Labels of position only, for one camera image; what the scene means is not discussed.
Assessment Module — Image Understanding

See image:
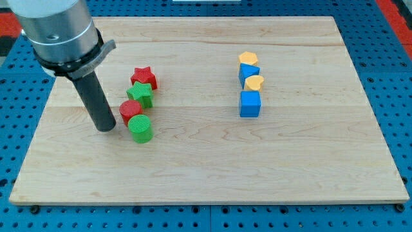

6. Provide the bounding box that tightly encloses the red cylinder block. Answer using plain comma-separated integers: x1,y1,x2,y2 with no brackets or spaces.
119,100,144,126

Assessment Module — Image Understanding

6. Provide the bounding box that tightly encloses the green cylinder block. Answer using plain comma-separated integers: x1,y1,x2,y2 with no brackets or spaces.
127,114,153,144

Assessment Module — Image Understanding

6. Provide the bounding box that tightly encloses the blue cube block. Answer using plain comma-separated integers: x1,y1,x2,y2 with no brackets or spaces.
239,91,261,117

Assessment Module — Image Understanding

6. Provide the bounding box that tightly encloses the green star block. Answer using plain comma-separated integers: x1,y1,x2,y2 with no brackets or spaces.
126,81,153,109

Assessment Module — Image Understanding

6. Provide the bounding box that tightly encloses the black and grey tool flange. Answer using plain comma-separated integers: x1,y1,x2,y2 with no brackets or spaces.
34,30,117,80

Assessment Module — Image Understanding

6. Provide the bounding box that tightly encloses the red star block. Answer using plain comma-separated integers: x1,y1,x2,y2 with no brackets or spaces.
130,66,158,90

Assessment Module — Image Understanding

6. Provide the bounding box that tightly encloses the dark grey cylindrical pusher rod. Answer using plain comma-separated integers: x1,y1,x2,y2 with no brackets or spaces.
72,72,116,132

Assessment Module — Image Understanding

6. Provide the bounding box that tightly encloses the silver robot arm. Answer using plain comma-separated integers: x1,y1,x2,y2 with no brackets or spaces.
7,0,116,132

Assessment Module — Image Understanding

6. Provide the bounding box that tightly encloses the yellow heart block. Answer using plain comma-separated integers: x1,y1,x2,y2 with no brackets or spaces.
243,75,265,92

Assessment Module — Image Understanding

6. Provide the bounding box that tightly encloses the light wooden board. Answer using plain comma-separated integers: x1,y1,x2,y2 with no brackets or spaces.
9,16,409,206

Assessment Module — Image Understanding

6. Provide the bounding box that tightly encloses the blue triangle block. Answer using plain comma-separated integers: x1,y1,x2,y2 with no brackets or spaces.
238,63,260,88

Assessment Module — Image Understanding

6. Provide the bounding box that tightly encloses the yellow hexagon block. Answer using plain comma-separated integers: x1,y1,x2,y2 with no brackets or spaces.
238,52,259,66

